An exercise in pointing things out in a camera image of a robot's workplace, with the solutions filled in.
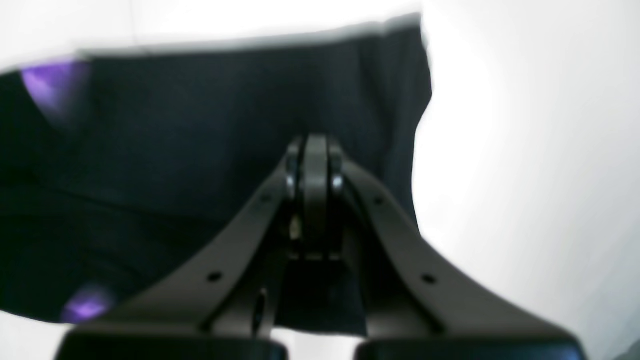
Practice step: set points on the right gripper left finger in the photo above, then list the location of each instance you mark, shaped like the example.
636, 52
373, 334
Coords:
220, 305

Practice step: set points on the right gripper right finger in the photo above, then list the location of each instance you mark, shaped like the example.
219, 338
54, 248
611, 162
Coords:
418, 306

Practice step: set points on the black T-shirt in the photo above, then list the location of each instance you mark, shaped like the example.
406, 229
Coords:
117, 169

